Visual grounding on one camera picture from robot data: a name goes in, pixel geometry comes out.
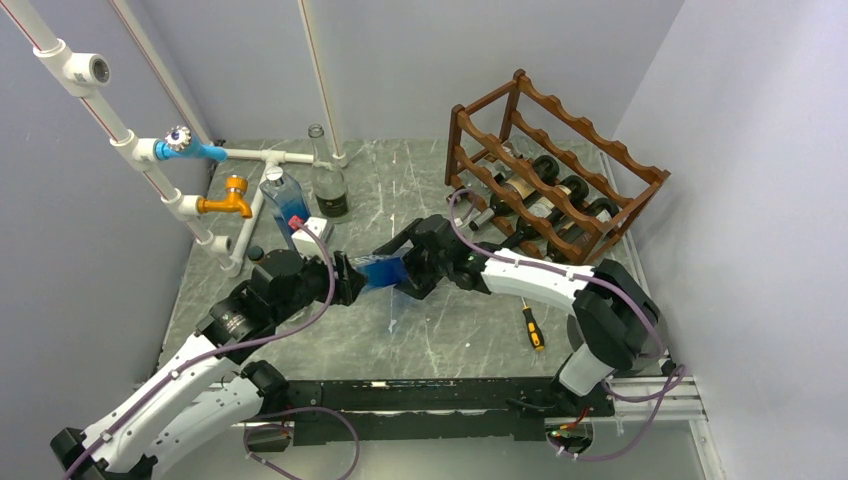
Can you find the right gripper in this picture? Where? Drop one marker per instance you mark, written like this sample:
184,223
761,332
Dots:
420,287

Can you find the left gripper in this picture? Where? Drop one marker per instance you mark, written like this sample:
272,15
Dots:
347,280

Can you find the blue square bottle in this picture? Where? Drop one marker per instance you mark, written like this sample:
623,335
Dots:
380,270

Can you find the labelled dark wine bottle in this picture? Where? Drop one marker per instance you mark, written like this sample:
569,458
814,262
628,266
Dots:
547,169

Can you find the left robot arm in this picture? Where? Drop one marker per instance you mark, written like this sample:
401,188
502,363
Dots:
211,382

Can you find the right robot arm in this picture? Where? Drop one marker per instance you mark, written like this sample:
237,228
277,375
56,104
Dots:
613,318

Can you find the clear tall empty bottle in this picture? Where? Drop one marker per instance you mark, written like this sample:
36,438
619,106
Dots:
327,179

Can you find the clear lying bottle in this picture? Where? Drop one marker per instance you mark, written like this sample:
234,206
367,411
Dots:
255,253

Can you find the clear stoppered glass bottle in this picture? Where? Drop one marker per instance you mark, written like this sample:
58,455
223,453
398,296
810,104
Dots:
287,200

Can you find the wooden wine rack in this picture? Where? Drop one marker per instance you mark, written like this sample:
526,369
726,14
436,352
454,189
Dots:
588,229

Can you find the orange brass tap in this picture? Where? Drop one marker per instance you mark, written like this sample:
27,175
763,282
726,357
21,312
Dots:
233,202

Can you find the yellow black screwdriver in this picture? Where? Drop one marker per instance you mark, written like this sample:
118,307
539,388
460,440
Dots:
534,333

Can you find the blue tap valve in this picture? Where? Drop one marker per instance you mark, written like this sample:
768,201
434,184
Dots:
180,142

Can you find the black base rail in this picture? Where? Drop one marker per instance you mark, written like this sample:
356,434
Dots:
522,408

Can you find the white pvc pipe frame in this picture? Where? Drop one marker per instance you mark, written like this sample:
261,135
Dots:
83,75

